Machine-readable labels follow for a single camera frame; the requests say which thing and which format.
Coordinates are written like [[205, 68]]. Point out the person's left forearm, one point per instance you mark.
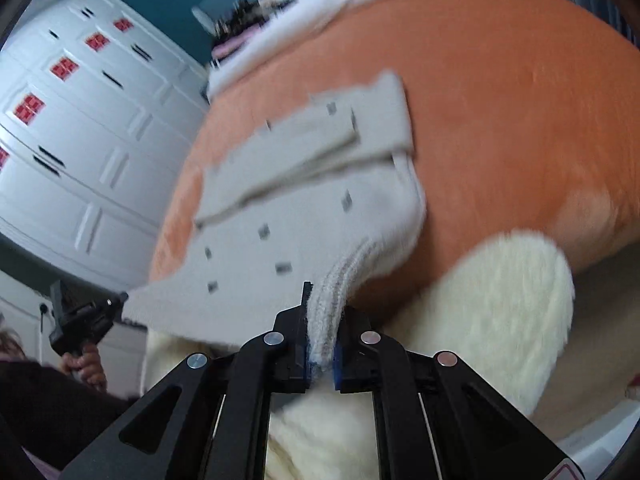
[[55, 410]]

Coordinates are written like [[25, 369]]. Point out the grey dotted small garment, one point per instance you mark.
[[300, 225]]

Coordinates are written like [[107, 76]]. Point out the pile of dark clutter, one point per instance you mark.
[[240, 22]]

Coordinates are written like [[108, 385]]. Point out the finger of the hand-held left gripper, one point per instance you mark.
[[116, 304]]

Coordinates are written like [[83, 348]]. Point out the white panelled wardrobe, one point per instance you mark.
[[100, 135]]

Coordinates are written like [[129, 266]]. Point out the cream fluffy blanket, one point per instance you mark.
[[492, 310]]

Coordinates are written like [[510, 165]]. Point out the orange blanket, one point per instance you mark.
[[500, 110]]

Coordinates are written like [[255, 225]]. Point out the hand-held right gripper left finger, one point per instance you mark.
[[299, 360]]

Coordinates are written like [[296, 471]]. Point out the person's left hand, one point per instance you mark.
[[85, 367]]

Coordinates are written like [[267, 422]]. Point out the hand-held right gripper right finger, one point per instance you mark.
[[339, 372]]

